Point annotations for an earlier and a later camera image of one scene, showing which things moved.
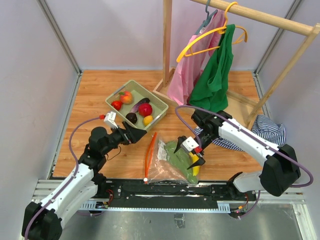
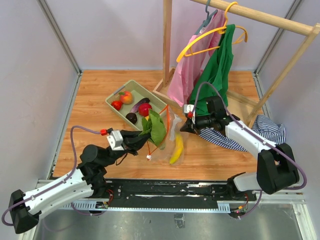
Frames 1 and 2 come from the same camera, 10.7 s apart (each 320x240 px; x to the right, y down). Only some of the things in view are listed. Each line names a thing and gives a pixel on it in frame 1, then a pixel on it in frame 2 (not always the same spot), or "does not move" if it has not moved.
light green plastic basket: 133,103 does not move
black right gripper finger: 180,139 → 189,123
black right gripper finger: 199,162 → 188,127
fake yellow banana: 196,169 → 179,149
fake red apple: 145,109 does not move
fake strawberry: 117,104 does not move
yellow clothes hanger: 183,52 does not move
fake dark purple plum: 132,117 does not move
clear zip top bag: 163,164 → 174,151
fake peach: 127,98 does not move
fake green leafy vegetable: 180,161 → 154,126
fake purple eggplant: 135,109 does not move
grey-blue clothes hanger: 207,19 does not move
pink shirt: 195,56 does not move
